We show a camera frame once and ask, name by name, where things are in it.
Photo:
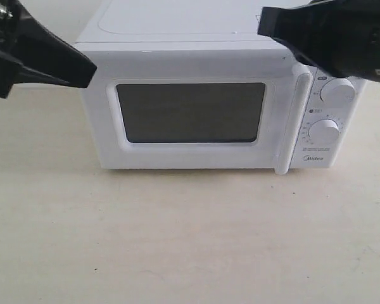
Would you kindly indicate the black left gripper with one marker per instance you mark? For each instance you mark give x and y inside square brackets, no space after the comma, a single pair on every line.
[39,56]

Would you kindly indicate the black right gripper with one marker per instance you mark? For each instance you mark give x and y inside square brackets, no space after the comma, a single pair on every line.
[342,38]

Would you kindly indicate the white microwave door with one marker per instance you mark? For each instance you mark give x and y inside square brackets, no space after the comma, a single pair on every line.
[183,106]

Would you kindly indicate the white microwave oven body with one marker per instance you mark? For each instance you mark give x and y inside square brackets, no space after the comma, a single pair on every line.
[232,23]

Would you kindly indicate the upper white control knob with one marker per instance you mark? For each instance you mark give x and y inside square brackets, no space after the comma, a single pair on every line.
[337,92]

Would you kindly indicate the lower white timer knob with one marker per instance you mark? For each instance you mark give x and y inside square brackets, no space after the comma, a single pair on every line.
[324,131]

